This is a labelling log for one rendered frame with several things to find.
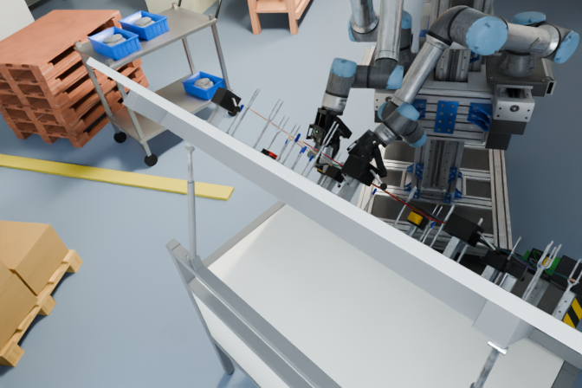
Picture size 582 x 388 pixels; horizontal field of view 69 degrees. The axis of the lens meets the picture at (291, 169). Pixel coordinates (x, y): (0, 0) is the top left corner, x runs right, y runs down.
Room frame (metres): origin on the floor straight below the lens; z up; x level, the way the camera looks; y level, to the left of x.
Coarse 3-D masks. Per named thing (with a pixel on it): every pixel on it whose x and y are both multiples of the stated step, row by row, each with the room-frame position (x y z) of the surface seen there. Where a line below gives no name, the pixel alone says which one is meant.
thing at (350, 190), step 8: (352, 160) 0.65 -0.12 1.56; (360, 160) 0.63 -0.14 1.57; (344, 168) 0.64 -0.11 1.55; (352, 168) 0.63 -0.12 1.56; (360, 168) 0.62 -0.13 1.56; (368, 168) 0.62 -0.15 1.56; (376, 168) 0.62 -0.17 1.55; (352, 176) 0.61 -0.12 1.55; (360, 176) 0.60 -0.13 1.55; (368, 176) 0.61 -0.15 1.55; (376, 176) 0.59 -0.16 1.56; (344, 184) 0.62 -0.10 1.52; (352, 184) 0.61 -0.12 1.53; (368, 184) 0.60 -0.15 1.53; (384, 184) 0.56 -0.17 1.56; (344, 192) 0.60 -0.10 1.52; (352, 192) 0.60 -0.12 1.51
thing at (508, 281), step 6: (510, 258) 0.45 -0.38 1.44; (510, 264) 0.45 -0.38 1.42; (516, 264) 0.44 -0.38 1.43; (522, 264) 0.44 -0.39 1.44; (504, 270) 0.44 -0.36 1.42; (510, 270) 0.43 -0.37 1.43; (516, 270) 0.44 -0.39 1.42; (522, 270) 0.43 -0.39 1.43; (504, 276) 0.43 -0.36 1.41; (510, 276) 0.44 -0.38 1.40; (516, 276) 0.42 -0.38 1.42; (522, 276) 0.43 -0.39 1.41; (504, 282) 0.43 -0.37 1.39; (510, 282) 0.43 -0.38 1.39; (504, 288) 0.42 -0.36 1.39; (510, 288) 0.41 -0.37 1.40
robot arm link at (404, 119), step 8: (408, 104) 1.21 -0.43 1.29; (392, 112) 1.23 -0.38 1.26; (400, 112) 1.20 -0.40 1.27; (408, 112) 1.19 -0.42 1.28; (416, 112) 1.19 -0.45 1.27; (384, 120) 1.21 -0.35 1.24; (392, 120) 1.19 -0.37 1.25; (400, 120) 1.18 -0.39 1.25; (408, 120) 1.17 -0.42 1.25; (416, 120) 1.21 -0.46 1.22; (392, 128) 1.17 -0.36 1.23; (400, 128) 1.17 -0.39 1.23; (408, 128) 1.18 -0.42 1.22
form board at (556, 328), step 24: (144, 96) 0.80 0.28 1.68; (192, 120) 0.67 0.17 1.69; (240, 144) 0.58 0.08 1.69; (288, 168) 0.49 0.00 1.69; (312, 192) 0.44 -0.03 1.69; (360, 216) 0.38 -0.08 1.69; (408, 240) 0.33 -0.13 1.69; (432, 264) 0.29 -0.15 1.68; (456, 264) 0.28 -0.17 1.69; (480, 288) 0.25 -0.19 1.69; (528, 312) 0.22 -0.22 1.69; (552, 336) 0.19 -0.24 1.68; (576, 336) 0.19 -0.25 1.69
